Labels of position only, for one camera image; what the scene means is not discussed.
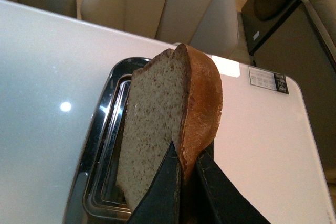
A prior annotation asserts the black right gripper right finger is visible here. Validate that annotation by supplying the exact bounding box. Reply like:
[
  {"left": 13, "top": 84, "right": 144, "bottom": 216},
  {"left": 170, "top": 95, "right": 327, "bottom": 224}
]
[{"left": 195, "top": 150, "right": 269, "bottom": 223}]

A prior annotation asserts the cream chrome two-slot toaster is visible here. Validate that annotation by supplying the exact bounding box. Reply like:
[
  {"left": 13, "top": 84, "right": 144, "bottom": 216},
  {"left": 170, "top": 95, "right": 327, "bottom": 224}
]
[{"left": 62, "top": 56, "right": 215, "bottom": 224}]

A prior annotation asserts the brown bread slice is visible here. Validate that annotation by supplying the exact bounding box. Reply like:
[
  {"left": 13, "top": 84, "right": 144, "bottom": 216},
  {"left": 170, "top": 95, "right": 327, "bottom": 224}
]
[{"left": 116, "top": 44, "right": 223, "bottom": 223}]

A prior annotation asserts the black white table label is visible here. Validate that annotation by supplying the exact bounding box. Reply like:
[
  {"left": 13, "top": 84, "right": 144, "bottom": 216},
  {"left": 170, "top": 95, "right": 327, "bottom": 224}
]
[{"left": 248, "top": 66, "right": 289, "bottom": 94}]

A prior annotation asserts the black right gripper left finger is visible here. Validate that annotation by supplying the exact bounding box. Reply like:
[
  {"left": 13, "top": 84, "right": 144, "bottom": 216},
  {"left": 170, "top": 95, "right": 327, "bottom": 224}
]
[{"left": 127, "top": 143, "right": 182, "bottom": 223}]

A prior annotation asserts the grey sofa armrest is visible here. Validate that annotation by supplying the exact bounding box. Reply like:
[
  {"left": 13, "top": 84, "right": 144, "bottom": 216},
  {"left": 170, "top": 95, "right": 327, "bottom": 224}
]
[{"left": 256, "top": 0, "right": 336, "bottom": 198}]

